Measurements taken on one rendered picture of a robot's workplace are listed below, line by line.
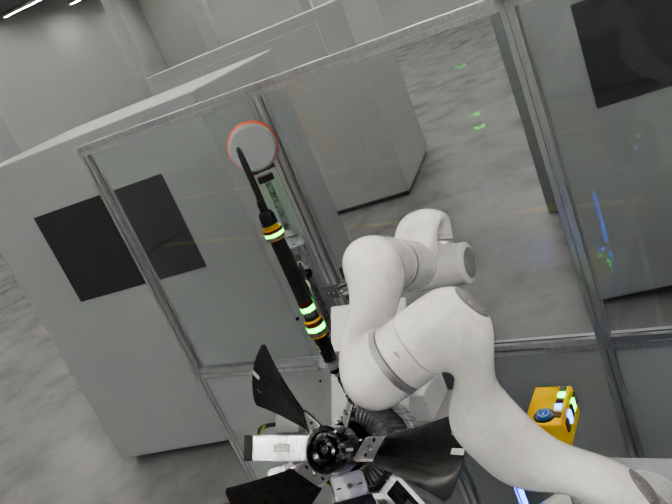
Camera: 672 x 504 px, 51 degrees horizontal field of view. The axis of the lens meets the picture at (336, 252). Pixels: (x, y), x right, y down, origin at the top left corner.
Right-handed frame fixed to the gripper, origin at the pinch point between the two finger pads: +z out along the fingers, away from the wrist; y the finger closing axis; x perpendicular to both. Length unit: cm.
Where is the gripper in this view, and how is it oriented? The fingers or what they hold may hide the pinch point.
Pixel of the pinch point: (337, 281)
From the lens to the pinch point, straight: 154.7
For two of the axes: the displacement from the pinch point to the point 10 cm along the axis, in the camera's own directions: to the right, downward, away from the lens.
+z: -8.3, 1.4, 5.4
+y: 4.3, -4.6, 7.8
